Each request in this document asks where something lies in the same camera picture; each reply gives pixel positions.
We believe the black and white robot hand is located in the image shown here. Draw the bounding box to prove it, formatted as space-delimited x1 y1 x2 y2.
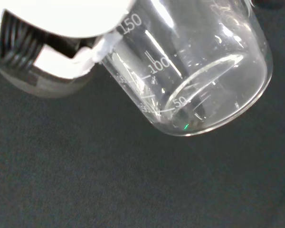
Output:
0 0 133 98

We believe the black bench cloth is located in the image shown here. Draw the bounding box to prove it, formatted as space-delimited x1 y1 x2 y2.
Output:
0 0 285 228

